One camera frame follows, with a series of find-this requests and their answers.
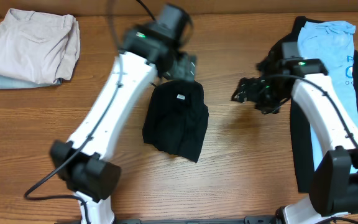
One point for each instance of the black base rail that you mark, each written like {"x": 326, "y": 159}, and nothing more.
{"x": 191, "y": 221}

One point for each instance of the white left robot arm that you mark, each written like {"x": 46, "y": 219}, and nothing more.
{"x": 148, "y": 51}

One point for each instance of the folded light blue jeans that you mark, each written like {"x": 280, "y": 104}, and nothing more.
{"x": 7, "y": 83}

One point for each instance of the plain black t-shirt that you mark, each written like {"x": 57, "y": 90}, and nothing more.
{"x": 177, "y": 119}

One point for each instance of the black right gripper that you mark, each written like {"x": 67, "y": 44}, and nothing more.
{"x": 253, "y": 85}

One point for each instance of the folded white beige trousers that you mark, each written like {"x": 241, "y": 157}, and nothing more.
{"x": 38, "y": 47}

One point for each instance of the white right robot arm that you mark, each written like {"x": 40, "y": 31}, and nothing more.
{"x": 334, "y": 190}

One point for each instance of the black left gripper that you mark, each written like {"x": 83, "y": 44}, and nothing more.
{"x": 183, "y": 69}

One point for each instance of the black t-shirt with logo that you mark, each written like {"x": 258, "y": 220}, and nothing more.
{"x": 307, "y": 153}

